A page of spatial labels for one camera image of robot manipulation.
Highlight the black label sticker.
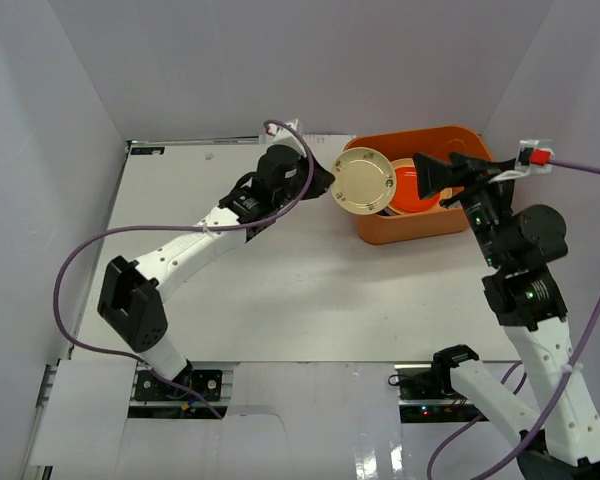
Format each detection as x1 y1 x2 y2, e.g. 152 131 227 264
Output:
129 146 165 156

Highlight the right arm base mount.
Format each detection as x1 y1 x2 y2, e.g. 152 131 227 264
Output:
387 364 480 425

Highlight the yellow round plate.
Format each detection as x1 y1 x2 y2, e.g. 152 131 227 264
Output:
386 158 453 215

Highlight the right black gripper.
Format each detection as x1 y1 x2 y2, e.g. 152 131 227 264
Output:
410 151 513 266

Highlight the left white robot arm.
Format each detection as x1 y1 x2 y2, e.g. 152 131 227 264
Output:
97 145 334 399

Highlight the white paper sheet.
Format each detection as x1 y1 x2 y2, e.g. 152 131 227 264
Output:
303 134 356 149

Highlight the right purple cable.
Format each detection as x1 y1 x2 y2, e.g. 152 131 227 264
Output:
426 158 600 480

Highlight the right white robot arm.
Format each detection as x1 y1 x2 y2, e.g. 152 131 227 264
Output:
413 145 600 479

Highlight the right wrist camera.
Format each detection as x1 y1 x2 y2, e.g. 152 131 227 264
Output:
515 139 555 175

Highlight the small orange round plate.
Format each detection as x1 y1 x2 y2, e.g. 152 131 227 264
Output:
389 166 440 214

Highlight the orange plastic bin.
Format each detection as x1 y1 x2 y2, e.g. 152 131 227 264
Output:
345 125 493 245

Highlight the small beige patterned plate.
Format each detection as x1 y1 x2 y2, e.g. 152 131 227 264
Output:
330 147 396 216

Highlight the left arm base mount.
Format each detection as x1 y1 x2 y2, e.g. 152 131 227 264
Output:
132 369 223 403

